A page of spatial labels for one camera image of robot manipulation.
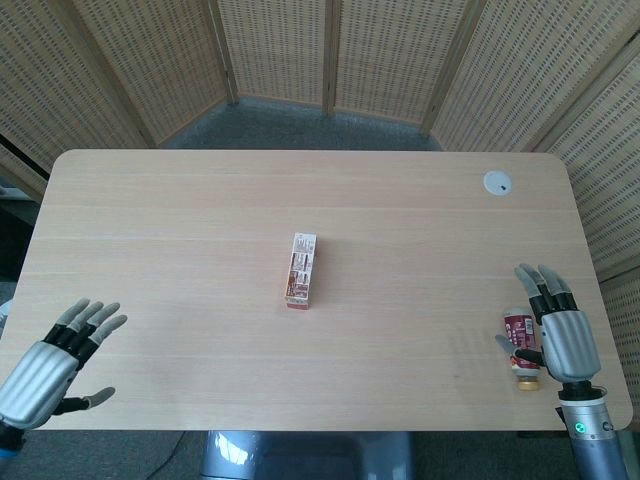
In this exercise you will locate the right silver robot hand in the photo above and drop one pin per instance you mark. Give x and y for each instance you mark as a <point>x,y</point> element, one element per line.
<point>567,340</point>

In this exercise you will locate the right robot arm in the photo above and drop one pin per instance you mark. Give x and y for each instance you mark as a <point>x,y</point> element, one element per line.
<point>592,430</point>

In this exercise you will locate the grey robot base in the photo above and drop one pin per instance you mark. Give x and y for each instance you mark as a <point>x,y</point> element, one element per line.
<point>305,455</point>

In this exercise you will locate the brown sauce bottle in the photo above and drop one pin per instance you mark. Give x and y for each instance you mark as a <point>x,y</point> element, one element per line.
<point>521,345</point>

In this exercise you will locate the wooden table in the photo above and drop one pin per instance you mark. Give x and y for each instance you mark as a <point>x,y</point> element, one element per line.
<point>320,290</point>

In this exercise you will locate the woven bamboo folding screen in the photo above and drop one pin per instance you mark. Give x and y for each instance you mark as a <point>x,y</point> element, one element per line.
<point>320,60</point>

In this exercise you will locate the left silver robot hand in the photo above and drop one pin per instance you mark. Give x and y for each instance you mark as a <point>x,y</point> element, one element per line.
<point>37,372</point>

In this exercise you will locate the tall printed carton box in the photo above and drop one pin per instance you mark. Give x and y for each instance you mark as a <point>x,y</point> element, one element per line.
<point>300,271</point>

